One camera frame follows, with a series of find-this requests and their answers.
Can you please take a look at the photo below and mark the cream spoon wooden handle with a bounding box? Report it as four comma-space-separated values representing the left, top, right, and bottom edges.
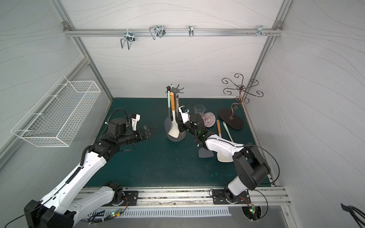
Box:
168, 92, 180, 138

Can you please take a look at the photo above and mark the grey turner mint handle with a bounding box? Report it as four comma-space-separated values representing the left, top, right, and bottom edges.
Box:
198, 148, 214, 158

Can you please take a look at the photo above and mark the cream spatula wooden handle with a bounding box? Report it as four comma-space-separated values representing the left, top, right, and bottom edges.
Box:
216, 120, 233, 163

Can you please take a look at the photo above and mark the steel turner metal handle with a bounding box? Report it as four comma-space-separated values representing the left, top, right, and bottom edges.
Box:
175, 94, 179, 119

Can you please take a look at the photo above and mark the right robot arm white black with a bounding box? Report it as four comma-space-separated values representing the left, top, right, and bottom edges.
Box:
169, 102, 271, 204

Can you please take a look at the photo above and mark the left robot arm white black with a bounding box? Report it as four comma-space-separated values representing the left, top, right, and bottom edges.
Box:
17, 113, 155, 228

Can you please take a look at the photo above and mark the grey utensil rack stand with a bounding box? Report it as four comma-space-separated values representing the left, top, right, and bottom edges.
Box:
164, 85, 186, 143

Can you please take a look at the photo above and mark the clear drinking glass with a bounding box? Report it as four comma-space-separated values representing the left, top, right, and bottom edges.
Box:
194, 104, 206, 117

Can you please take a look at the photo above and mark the pink striped bowl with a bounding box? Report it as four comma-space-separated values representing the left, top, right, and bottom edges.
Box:
202, 112, 216, 128

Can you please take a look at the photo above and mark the bronze scroll hook stand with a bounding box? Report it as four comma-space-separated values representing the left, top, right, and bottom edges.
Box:
218, 73, 264, 130

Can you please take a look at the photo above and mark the white vent strip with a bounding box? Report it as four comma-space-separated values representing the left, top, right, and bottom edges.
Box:
86, 207, 232, 219

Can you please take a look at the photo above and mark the double metal hook left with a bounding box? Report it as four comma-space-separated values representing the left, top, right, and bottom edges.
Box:
120, 30, 136, 50

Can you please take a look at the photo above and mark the double metal hook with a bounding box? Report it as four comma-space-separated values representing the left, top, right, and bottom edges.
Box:
120, 30, 136, 50
149, 25, 166, 40

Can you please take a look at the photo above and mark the small metal hook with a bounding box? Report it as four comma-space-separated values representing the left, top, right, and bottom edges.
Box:
188, 25, 194, 37

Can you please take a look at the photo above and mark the double metal hook middle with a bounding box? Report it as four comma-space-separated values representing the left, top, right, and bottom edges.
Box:
149, 25, 166, 40

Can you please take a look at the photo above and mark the metal hook right end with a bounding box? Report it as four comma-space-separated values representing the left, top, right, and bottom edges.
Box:
247, 25, 272, 37

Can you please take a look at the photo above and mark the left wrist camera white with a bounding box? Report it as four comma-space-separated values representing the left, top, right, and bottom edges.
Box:
131, 113, 141, 131

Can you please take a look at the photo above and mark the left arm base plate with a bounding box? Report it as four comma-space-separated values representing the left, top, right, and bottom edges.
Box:
108, 190, 139, 207

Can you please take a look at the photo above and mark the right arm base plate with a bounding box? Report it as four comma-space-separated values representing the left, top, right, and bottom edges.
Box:
209, 189, 251, 205

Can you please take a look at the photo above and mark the white wire basket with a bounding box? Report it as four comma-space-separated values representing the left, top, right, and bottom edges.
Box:
11, 76, 101, 147

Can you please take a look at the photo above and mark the aluminium cross rail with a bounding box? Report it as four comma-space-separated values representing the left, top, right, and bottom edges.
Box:
64, 27, 284, 38

